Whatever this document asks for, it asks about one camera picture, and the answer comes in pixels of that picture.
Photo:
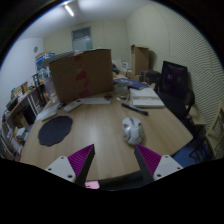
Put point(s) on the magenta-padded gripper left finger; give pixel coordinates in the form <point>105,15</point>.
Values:
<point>60,166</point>

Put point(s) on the dark bag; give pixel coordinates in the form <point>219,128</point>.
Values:
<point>150,76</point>

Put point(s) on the large brown cardboard box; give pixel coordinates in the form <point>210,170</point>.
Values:
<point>80,76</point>

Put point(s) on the white remote control with buttons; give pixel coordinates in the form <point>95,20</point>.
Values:
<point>72,106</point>

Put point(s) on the blue and white cabinet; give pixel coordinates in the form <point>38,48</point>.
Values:
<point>43,61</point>

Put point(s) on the blue book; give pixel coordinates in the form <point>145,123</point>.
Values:
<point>135,84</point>

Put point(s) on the white computer mouse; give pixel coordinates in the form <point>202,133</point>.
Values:
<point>132,131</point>

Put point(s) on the dark scalloped mouse pad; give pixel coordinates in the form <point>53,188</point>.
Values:
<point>55,130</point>

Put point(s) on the black marker pen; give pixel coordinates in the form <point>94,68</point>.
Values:
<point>135,109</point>

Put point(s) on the flat white oblong remote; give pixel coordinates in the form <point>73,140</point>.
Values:
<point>48,115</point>

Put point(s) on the tall brown cardboard box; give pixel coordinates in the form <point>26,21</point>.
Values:
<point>140,60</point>

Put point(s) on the round wall clock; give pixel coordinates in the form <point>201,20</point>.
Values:
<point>35,49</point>

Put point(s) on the shelf unit with books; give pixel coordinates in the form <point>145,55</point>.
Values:
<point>16,120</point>

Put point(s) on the white paper sheet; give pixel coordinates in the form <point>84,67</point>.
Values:
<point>96,100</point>

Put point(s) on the pink sticky note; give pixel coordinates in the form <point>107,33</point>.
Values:
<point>92,185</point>

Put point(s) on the white open book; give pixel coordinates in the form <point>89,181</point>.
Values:
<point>146,98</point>

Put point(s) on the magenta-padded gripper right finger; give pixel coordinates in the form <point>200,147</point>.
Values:
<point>166,166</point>

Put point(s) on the ceiling tube light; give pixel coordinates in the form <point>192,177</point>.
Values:
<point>69,10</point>

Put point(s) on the white round container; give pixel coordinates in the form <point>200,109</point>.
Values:
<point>120,88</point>

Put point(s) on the light wooden chair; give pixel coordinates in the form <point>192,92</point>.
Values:
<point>213,133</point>

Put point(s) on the window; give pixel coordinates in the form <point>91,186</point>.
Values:
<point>82,39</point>

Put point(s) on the small dark object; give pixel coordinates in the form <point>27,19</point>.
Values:
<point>108,97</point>

